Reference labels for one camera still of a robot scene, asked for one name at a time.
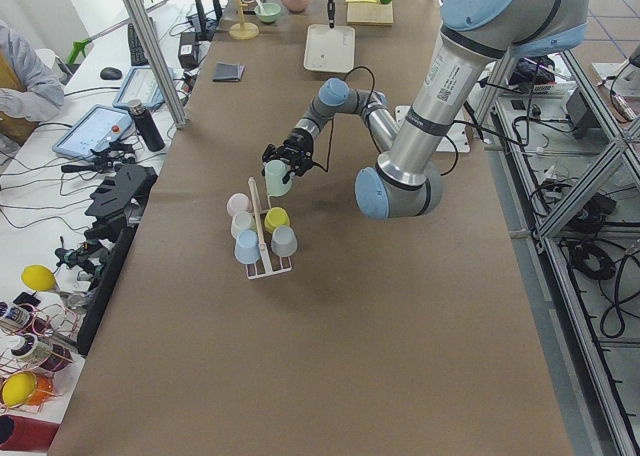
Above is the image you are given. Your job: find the pink cup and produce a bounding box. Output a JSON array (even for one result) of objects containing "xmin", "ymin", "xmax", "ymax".
[{"xmin": 226, "ymin": 193, "xmax": 253, "ymax": 217}]

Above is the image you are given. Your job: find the seated person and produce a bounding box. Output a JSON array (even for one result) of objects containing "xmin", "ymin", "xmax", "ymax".
[{"xmin": 1, "ymin": 21, "xmax": 65, "ymax": 146}]

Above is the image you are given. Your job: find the black keyboard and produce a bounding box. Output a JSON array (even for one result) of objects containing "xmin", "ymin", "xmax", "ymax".
[{"xmin": 127, "ymin": 23, "xmax": 148, "ymax": 66}]

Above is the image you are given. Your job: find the wooden cutting board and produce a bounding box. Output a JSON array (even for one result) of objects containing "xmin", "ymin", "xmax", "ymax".
[{"xmin": 347, "ymin": 0, "xmax": 394, "ymax": 26}]

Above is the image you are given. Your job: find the light blue cup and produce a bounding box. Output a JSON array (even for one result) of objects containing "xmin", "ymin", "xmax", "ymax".
[{"xmin": 234, "ymin": 229, "xmax": 261, "ymax": 265}]

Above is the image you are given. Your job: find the yellow lemon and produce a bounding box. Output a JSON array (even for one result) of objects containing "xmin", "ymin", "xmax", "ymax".
[{"xmin": 21, "ymin": 265, "xmax": 57, "ymax": 292}]

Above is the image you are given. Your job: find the black water bottle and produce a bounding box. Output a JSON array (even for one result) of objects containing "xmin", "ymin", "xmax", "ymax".
[{"xmin": 127, "ymin": 99, "xmax": 165, "ymax": 152}]

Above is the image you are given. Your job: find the yellow cup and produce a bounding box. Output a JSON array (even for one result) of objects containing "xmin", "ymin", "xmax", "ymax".
[{"xmin": 264, "ymin": 207, "xmax": 290, "ymax": 234}]

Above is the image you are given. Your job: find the green bowl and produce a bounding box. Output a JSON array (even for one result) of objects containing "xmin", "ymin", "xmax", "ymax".
[{"xmin": 254, "ymin": 2, "xmax": 282, "ymax": 24}]

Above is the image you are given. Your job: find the cream white cup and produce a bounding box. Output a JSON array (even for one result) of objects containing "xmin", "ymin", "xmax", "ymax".
[{"xmin": 230, "ymin": 211, "xmax": 255, "ymax": 239}]

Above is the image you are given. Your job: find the black computer mouse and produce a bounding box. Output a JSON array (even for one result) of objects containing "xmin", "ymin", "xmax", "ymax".
[{"xmin": 99, "ymin": 67, "xmax": 123, "ymax": 81}]

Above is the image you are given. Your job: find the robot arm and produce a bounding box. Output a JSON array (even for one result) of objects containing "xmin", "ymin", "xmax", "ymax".
[
  {"xmin": 262, "ymin": 77, "xmax": 399, "ymax": 182},
  {"xmin": 355, "ymin": 0, "xmax": 589, "ymax": 219}
]

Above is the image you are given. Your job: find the white wire cup rack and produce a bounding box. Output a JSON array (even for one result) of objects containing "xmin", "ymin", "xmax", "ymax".
[{"xmin": 245, "ymin": 177, "xmax": 293, "ymax": 280}]

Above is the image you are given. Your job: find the mint green cup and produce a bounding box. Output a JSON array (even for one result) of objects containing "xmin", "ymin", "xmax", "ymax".
[{"xmin": 264, "ymin": 159, "xmax": 292, "ymax": 197}]

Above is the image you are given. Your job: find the cream rabbit tray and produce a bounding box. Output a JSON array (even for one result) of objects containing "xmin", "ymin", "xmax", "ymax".
[{"xmin": 303, "ymin": 24, "xmax": 356, "ymax": 74}]

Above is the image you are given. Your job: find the wooden glass stand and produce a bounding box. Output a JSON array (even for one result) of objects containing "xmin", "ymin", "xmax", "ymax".
[{"xmin": 229, "ymin": 0, "xmax": 259, "ymax": 41}]

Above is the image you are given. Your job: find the grey cup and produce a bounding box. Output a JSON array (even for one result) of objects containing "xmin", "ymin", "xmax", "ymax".
[{"xmin": 271, "ymin": 225, "xmax": 298, "ymax": 258}]

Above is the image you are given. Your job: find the teach pendant tablet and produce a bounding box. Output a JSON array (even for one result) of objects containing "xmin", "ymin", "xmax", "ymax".
[
  {"xmin": 52, "ymin": 105, "xmax": 133, "ymax": 160},
  {"xmin": 112, "ymin": 66, "xmax": 164, "ymax": 111}
]

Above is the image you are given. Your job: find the folded grey cloth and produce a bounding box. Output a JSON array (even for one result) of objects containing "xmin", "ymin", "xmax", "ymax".
[{"xmin": 212, "ymin": 62, "xmax": 245, "ymax": 82}]

